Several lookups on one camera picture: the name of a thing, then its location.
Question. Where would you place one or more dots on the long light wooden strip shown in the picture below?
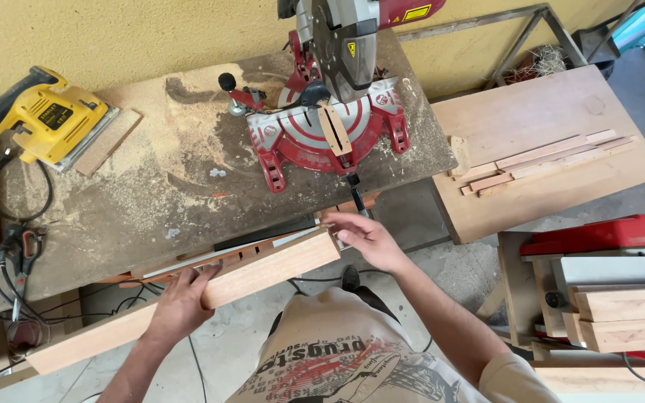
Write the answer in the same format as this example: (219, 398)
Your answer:
(552, 148)

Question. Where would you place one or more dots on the small flat wooden board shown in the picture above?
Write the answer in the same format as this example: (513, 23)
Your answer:
(111, 140)

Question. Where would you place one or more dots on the thick wooden beam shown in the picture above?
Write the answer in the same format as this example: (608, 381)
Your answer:
(630, 334)
(630, 304)

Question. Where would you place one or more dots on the yellow electric sander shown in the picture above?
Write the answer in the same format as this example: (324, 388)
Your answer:
(42, 117)

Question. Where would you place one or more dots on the person's black shoe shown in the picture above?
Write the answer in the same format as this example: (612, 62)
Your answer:
(350, 278)

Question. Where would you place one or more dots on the brown notched wooden rail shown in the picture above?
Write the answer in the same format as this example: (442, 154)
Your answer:
(227, 260)

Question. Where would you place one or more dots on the short wooden strip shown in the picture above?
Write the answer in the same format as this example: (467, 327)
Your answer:
(490, 182)

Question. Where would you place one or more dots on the red miter saw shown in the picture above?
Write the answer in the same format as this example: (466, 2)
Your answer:
(333, 95)

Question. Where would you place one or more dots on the person's left fingers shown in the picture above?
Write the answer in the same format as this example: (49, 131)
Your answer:
(202, 273)

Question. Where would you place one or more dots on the thin pale wooden strip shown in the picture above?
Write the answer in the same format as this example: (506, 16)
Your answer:
(529, 178)

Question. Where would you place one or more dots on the long light wooden plank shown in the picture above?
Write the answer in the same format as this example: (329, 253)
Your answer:
(272, 268)

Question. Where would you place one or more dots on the wooden machine stand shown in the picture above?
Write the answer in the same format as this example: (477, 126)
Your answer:
(515, 285)

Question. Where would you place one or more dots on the large plywood board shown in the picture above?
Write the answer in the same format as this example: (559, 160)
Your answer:
(529, 117)

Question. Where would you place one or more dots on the red and grey machine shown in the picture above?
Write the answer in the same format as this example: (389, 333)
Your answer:
(608, 246)

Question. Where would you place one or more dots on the person's left hand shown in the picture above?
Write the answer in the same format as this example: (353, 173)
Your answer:
(180, 305)

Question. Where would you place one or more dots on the person's right hand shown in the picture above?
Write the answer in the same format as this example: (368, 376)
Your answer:
(378, 243)

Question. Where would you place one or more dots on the person's printed t-shirt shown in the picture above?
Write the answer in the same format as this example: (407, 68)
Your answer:
(350, 358)

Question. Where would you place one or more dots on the grey metal frame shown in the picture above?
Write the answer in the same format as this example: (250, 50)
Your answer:
(552, 22)

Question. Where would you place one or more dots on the small rounded wood offcut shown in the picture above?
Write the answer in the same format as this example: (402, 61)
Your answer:
(460, 155)

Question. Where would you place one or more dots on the long reddish wooden strip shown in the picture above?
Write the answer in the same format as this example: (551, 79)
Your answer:
(574, 156)

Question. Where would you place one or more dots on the clump of dry straw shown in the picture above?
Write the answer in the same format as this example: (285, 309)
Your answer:
(547, 60)

